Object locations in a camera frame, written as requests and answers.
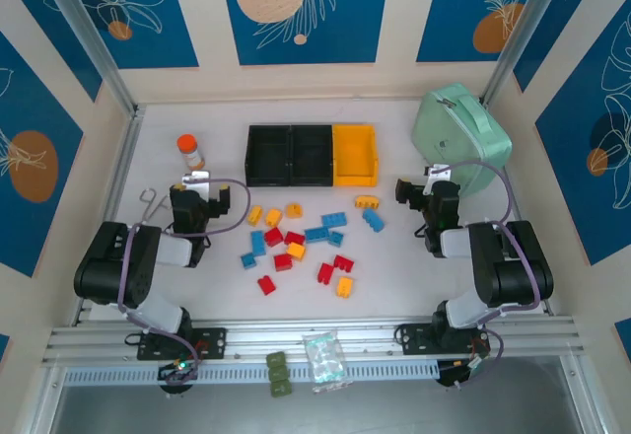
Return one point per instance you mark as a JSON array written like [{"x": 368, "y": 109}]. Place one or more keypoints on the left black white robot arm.
[{"x": 108, "y": 266}]

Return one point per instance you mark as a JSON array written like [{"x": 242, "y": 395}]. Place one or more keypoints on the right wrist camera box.
[{"x": 440, "y": 172}]

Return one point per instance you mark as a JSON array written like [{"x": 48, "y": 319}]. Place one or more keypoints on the aluminium side rail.
[
  {"x": 520, "y": 214},
  {"x": 113, "y": 207}
]

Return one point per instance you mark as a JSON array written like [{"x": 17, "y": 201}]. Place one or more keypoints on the clear plastic bag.
[{"x": 324, "y": 362}]

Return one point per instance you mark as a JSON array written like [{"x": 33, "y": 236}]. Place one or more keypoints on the blue lego brick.
[
  {"x": 336, "y": 239},
  {"x": 317, "y": 234},
  {"x": 373, "y": 219},
  {"x": 257, "y": 243},
  {"x": 249, "y": 260},
  {"x": 335, "y": 219}
]

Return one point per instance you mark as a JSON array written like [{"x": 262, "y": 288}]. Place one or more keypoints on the yellow lego brick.
[
  {"x": 272, "y": 217},
  {"x": 255, "y": 214},
  {"x": 296, "y": 251},
  {"x": 368, "y": 201},
  {"x": 344, "y": 287},
  {"x": 294, "y": 210}
]

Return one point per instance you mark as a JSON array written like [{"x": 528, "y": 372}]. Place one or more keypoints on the orange capped spice bottle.
[{"x": 192, "y": 155}]

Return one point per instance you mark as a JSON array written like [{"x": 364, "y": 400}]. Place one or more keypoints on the olive green square pad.
[
  {"x": 281, "y": 388},
  {"x": 278, "y": 373},
  {"x": 276, "y": 358}
]

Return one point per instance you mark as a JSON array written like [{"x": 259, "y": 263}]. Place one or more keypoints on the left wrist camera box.
[{"x": 197, "y": 177}]

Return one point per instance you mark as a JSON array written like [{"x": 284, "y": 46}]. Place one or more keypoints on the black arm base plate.
[
  {"x": 414, "y": 340},
  {"x": 212, "y": 342}
]

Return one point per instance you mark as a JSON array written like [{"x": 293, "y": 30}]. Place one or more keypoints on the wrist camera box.
[
  {"x": 440, "y": 172},
  {"x": 197, "y": 177}
]

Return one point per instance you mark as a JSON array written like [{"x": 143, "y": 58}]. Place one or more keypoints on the aluminium frame post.
[
  {"x": 518, "y": 34},
  {"x": 90, "y": 34}
]

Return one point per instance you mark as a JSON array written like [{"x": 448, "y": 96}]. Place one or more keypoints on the mint green zip case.
[{"x": 458, "y": 133}]

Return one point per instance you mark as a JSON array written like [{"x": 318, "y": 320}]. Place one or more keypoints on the aluminium front rail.
[{"x": 276, "y": 335}]

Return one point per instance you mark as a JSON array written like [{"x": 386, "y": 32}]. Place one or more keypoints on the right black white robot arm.
[{"x": 512, "y": 266}]

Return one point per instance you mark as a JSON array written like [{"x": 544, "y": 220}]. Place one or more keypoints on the yellow plastic bin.
[{"x": 352, "y": 153}]

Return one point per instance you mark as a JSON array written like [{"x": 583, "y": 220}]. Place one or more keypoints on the small controller board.
[
  {"x": 466, "y": 369},
  {"x": 178, "y": 369}
]

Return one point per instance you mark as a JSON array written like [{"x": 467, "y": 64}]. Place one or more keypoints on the metal tongs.
[{"x": 150, "y": 213}]

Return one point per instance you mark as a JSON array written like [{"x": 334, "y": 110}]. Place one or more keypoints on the black plastic bin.
[
  {"x": 268, "y": 158},
  {"x": 310, "y": 158}
]

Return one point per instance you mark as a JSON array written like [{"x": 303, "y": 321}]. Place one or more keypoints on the red lego brick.
[
  {"x": 294, "y": 238},
  {"x": 344, "y": 263},
  {"x": 325, "y": 273},
  {"x": 266, "y": 284},
  {"x": 273, "y": 237},
  {"x": 283, "y": 261}
]

